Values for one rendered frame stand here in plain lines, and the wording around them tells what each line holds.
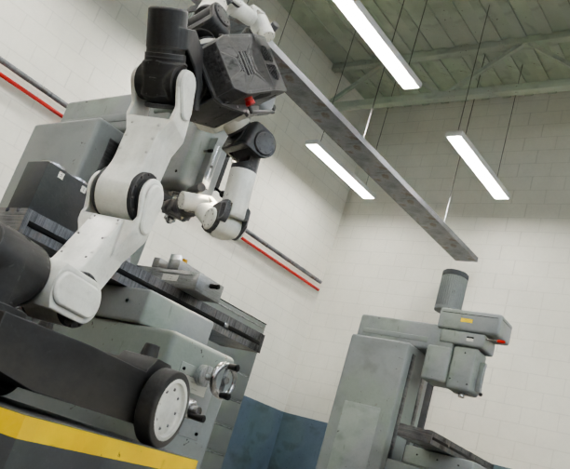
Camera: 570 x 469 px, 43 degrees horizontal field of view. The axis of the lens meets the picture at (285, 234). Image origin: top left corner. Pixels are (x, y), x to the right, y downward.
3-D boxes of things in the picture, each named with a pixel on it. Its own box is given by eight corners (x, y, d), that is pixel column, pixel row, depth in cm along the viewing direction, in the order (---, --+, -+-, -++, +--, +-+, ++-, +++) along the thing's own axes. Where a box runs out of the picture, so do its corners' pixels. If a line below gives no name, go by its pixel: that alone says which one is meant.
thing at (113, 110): (200, 154, 303) (215, 113, 309) (163, 126, 287) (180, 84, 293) (88, 160, 354) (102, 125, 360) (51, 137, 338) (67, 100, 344)
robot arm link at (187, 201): (197, 219, 268) (210, 215, 258) (170, 215, 262) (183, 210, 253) (199, 190, 270) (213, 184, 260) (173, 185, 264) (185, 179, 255)
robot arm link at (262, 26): (247, 47, 286) (264, 28, 280) (237, 28, 290) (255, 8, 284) (266, 55, 294) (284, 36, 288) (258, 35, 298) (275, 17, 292)
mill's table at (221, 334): (260, 353, 304) (265, 335, 307) (18, 231, 216) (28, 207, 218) (221, 345, 319) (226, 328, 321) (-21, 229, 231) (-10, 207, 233)
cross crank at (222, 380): (238, 405, 227) (250, 369, 230) (215, 395, 218) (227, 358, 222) (204, 396, 237) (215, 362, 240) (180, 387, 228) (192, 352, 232)
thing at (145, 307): (206, 354, 261) (216, 322, 264) (138, 322, 236) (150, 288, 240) (119, 336, 292) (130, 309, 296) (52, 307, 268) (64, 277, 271)
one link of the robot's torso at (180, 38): (177, 6, 195) (209, 15, 211) (137, 4, 199) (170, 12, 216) (169, 110, 201) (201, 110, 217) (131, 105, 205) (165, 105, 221)
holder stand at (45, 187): (78, 241, 242) (100, 188, 248) (26, 212, 225) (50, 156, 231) (56, 238, 249) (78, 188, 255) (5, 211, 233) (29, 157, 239)
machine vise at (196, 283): (218, 303, 272) (227, 276, 275) (194, 289, 261) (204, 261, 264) (155, 294, 293) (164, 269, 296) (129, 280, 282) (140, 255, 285)
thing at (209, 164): (208, 190, 275) (224, 142, 282) (200, 185, 272) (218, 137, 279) (200, 190, 278) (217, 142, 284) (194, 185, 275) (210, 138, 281)
